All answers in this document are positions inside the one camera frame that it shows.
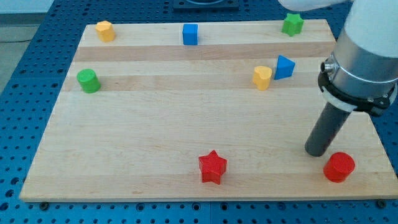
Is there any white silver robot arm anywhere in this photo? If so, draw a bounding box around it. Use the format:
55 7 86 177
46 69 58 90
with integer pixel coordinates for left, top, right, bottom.
318 0 397 116

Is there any red star block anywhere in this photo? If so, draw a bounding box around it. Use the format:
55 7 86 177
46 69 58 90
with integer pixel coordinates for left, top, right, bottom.
198 150 228 185

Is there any yellow heart block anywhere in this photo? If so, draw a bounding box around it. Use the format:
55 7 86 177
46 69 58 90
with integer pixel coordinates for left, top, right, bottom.
252 66 272 91

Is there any green cylinder block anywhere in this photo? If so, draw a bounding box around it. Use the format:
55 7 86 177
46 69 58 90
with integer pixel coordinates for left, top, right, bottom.
76 68 101 93

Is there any blue cube block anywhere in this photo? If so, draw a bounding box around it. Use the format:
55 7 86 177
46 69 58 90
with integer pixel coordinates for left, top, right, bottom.
182 24 198 45

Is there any green star block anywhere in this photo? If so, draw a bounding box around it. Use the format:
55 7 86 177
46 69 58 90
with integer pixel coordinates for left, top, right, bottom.
281 13 304 37

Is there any red cylinder block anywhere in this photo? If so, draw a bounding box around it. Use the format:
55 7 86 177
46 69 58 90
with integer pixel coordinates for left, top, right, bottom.
323 152 356 183

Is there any yellow hexagon block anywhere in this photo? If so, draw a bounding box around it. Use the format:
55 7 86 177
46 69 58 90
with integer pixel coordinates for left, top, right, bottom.
95 21 116 42

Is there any wooden board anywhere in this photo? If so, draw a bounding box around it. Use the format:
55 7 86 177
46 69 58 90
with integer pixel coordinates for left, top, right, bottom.
20 19 397 202

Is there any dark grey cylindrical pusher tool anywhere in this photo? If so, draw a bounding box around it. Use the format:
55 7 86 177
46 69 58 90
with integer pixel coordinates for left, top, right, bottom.
305 103 351 157

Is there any blue triangle block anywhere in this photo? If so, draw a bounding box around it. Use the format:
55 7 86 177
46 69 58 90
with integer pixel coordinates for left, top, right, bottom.
274 55 295 80

